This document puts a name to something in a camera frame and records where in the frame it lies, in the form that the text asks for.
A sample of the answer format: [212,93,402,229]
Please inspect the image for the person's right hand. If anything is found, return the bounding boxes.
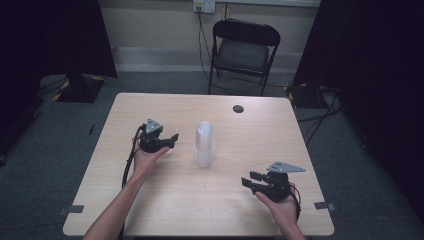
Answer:
[254,181,302,229]

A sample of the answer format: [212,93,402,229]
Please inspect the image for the black stand base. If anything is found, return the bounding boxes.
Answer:
[52,73,107,104]
[285,82,331,110]

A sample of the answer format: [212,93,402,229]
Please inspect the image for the black floor cables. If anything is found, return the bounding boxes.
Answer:
[295,87,345,148]

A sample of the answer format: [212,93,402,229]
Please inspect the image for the person's left hand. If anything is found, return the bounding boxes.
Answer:
[131,129,172,183]

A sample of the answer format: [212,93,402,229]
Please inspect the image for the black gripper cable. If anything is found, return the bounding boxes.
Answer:
[119,123,148,240]
[289,184,303,222]

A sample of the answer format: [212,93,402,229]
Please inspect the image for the black outlet cable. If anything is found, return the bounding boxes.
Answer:
[196,7,214,82]

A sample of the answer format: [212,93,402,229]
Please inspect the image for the dark curtain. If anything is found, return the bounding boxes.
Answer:
[292,0,424,223]
[0,0,118,158]

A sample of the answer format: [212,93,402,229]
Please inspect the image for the grey tape strip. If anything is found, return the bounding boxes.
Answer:
[56,204,85,217]
[313,201,337,212]

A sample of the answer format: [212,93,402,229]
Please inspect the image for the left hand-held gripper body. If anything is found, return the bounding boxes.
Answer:
[137,118,168,154]

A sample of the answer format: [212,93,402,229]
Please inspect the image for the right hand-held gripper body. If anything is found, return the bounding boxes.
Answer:
[254,160,307,204]

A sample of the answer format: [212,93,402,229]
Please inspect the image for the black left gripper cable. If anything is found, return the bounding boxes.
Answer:
[119,123,148,240]

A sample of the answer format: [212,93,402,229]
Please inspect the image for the stack of clear plastic cups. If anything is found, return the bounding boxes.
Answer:
[193,120,217,169]

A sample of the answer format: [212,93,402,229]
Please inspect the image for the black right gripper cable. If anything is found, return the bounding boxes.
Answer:
[289,184,303,222]

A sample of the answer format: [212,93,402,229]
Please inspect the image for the black folding chair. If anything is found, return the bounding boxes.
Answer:
[207,18,282,97]

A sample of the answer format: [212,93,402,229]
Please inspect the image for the white wall outlet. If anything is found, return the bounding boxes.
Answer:
[192,0,217,15]

